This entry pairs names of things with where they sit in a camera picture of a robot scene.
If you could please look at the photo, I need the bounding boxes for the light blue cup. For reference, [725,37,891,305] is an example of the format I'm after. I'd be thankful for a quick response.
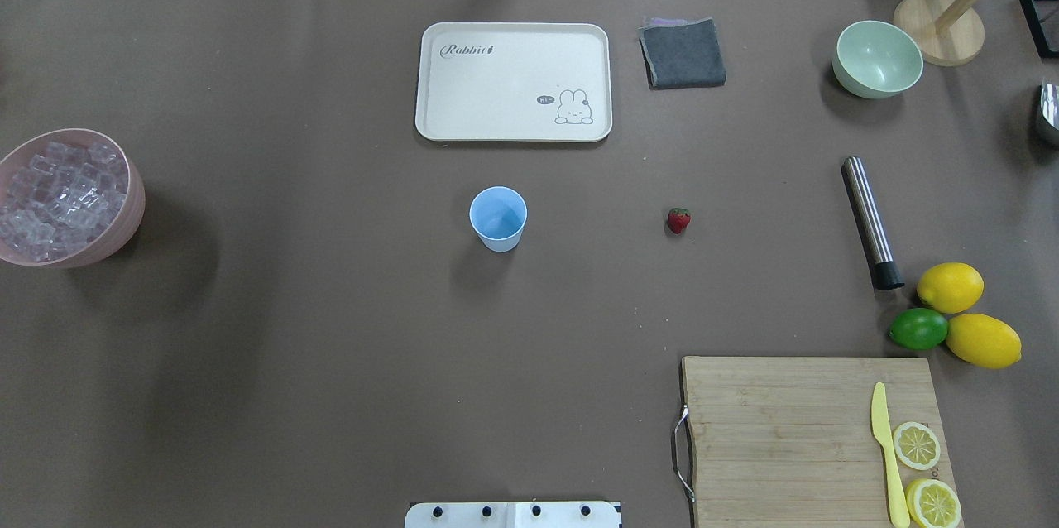
[469,186,527,252]

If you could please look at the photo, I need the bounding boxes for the pile of ice cubes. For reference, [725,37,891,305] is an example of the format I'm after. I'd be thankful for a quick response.
[1,141,130,263]

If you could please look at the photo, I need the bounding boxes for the red strawberry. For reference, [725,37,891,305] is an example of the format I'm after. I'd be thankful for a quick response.
[666,208,692,235]

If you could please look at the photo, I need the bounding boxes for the cream rabbit tray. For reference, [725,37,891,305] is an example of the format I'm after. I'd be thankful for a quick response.
[414,22,613,143]

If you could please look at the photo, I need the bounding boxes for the grey folded cloth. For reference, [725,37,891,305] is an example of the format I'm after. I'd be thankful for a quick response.
[638,17,726,89]

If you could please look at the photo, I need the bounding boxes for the wooden cutting board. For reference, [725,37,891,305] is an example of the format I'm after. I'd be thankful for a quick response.
[681,356,943,527]

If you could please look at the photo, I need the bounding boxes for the steel muddler black tip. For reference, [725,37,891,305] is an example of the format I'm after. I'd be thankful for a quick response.
[842,157,904,290]

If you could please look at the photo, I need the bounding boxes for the mint green bowl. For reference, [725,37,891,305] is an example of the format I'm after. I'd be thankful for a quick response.
[831,20,925,99]

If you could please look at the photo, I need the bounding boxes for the green lime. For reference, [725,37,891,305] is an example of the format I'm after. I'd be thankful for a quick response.
[889,308,950,351]

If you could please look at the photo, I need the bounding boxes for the yellow plastic knife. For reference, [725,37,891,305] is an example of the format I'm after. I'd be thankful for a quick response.
[870,382,911,527]

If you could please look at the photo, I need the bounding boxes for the yellow lemon upper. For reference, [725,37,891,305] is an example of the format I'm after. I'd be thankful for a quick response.
[916,262,985,314]

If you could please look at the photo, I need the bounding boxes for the yellow lemon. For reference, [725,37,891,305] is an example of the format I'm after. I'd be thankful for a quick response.
[946,313,1022,369]
[916,262,985,314]

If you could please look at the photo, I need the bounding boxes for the lemon slice upper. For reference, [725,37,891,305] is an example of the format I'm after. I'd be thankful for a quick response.
[892,421,943,471]

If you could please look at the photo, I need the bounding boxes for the lemon slice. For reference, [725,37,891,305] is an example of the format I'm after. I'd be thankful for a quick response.
[905,478,963,527]
[892,421,943,471]

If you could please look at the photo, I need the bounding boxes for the pink bowl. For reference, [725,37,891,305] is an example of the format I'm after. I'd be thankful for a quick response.
[2,128,146,269]

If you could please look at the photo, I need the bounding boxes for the wooden mug tree stand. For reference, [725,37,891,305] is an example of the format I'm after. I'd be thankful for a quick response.
[893,0,985,67]

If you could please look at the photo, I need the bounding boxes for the yellow lemon lower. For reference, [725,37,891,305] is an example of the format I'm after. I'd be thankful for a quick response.
[946,313,1022,369]

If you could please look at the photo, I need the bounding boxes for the lemon slice lower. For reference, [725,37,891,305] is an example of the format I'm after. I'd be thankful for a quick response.
[905,478,963,527]

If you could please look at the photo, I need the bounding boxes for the steel scoop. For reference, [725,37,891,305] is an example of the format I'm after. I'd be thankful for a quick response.
[1033,80,1059,150]

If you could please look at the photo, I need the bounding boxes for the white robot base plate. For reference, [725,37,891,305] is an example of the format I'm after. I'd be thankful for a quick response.
[403,500,623,527]

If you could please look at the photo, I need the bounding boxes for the black frame object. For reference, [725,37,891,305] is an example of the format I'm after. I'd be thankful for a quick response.
[1018,0,1058,58]

